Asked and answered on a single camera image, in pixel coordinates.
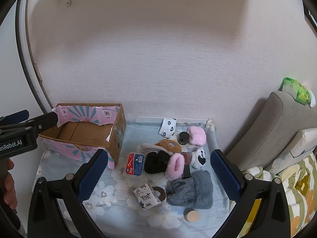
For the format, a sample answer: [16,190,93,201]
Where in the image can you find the grey blue fuzzy sock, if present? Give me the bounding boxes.
[165,170,213,209]

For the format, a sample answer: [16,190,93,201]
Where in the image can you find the red blue plastic pack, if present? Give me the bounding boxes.
[123,153,145,178]

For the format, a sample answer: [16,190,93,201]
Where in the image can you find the beige round lid jar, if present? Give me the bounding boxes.
[184,208,201,222]

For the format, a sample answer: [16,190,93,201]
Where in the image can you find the floral white tissue pack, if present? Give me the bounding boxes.
[133,183,161,210]

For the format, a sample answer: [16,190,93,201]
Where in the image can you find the black fuzzy sock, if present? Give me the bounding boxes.
[144,151,171,174]

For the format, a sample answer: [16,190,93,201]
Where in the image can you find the brown hair scrunchie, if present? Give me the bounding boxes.
[152,186,166,202]

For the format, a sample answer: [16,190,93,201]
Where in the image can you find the pink fuzzy sock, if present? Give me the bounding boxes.
[187,126,206,146]
[165,153,185,181]

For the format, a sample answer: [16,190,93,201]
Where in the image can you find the black lid jar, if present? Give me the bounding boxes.
[177,131,190,146]

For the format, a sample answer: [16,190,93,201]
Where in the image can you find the brown plush slipper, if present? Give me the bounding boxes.
[137,139,182,156]

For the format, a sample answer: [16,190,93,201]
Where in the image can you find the white patterned sock roll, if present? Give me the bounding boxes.
[159,118,177,139]

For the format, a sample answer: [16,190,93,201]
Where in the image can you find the person left hand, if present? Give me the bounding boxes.
[3,158,18,210]

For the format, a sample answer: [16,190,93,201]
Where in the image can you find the cardboard box pink flaps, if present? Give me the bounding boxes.
[39,103,126,170]

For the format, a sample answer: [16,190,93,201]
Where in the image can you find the floral yellow green blanket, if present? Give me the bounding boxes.
[244,153,316,237]

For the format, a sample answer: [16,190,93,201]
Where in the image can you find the white pillow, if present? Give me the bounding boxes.
[265,128,317,174]

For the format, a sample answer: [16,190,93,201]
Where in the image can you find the grey sofa cushion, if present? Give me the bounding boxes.
[226,91,316,171]

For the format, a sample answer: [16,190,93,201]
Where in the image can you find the floral light blue cloth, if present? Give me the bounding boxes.
[37,119,230,237]

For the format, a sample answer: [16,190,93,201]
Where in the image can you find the green wet wipes pack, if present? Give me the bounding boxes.
[280,77,310,105]

